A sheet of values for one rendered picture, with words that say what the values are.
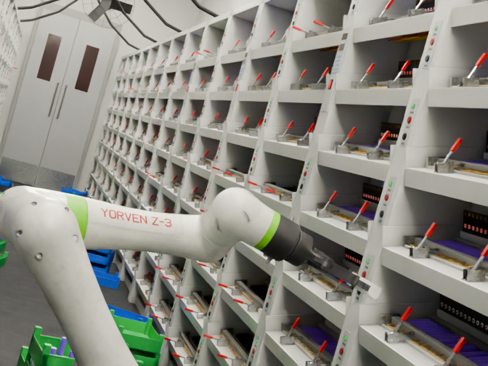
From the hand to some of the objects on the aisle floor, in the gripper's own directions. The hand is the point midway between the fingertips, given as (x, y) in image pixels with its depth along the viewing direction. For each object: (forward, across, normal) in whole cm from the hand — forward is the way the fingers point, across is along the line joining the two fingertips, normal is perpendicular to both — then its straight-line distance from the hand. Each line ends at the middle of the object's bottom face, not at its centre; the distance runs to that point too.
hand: (364, 286), depth 205 cm
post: (+38, -21, -80) cm, 91 cm away
